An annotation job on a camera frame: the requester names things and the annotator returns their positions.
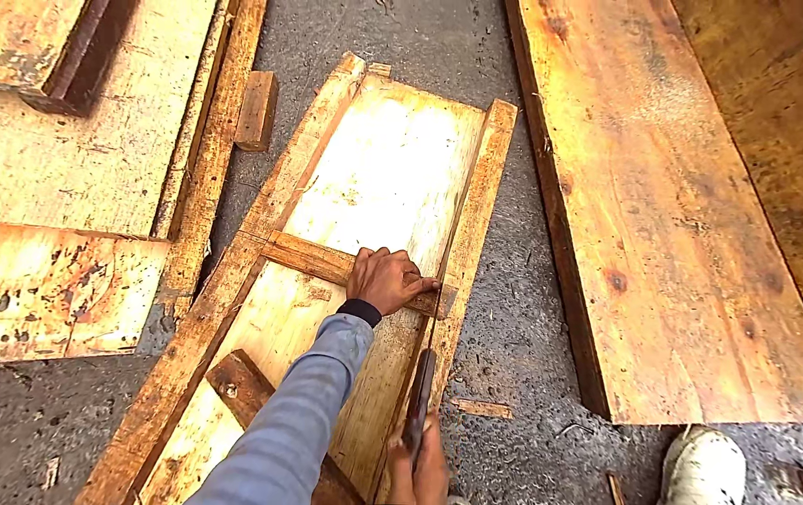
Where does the straight light wooden beam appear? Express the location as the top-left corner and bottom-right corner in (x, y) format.
(372, 98), (519, 492)

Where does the small plywood board, grey stain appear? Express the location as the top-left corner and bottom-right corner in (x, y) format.
(0, 0), (90, 96)

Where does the long wooden beam with knots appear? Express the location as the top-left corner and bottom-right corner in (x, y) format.
(75, 51), (366, 505)

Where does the plywood sheet with dark spots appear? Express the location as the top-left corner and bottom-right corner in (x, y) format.
(0, 216), (172, 366)

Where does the person's left forearm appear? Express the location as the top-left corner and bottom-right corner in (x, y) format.
(184, 299), (383, 505)

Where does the flat splintered wood scrap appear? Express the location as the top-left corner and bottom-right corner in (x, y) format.
(449, 398), (515, 420)

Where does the small rectangular wooden block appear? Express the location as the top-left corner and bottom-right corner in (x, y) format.
(233, 70), (280, 153)

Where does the hand saw with dark handle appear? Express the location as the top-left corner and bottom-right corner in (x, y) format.
(403, 228), (453, 467)

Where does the wide orange plywood panel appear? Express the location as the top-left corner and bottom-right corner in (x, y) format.
(518, 0), (803, 426)

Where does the dark brown wooden plank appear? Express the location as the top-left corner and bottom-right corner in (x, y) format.
(204, 348), (367, 505)

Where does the narrow wooden edge beam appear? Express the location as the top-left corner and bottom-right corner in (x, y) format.
(151, 0), (242, 243)

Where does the long rough wooden beam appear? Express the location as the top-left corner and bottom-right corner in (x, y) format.
(155, 0), (270, 321)

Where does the large pale plywood sheet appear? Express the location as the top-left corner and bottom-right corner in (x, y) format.
(0, 0), (223, 240)

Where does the person's right hand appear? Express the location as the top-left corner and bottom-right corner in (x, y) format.
(387, 411), (451, 505)

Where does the short brown wooden crosspiece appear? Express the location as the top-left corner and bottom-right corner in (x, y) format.
(262, 230), (459, 321)

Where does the long narrow plywood panel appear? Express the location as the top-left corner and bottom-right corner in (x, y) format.
(136, 73), (487, 505)

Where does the brown weathered plywood sheet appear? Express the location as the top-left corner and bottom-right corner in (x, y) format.
(671, 0), (803, 395)

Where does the person's left hand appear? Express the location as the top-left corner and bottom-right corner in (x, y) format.
(346, 247), (442, 318)

